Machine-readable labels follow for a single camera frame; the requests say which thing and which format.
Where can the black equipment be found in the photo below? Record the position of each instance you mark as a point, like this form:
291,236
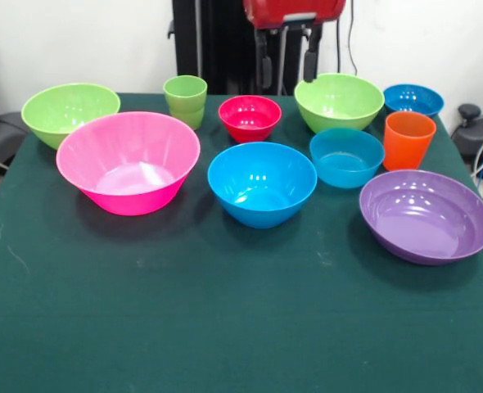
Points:
4,135

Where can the large blue plastic bowl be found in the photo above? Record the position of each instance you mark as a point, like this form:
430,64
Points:
262,192

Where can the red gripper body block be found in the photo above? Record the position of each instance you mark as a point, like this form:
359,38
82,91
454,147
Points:
266,10

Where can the orange plastic cup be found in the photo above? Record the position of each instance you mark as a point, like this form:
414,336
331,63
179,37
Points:
407,143

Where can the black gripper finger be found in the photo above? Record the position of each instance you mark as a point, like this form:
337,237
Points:
267,73
310,65

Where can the small red plastic bowl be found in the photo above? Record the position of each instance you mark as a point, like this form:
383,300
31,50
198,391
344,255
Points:
249,123

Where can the purple plastic bowl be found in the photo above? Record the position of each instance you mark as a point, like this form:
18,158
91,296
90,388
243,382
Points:
425,221

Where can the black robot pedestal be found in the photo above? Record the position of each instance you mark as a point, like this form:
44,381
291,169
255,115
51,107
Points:
225,41

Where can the small dark blue bowl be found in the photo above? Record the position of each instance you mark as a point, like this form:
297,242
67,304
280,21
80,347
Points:
413,102

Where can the large pink plastic bowl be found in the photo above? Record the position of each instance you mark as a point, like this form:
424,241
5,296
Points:
123,163

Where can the translucent light blue bowl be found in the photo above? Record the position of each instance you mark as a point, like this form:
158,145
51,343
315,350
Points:
346,163

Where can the green plastic bowl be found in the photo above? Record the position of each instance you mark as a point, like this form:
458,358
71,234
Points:
61,106
335,102

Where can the dark green tablecloth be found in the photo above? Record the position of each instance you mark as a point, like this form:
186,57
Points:
225,311

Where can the green plastic cup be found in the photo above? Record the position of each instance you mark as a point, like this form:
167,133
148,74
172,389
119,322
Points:
184,102

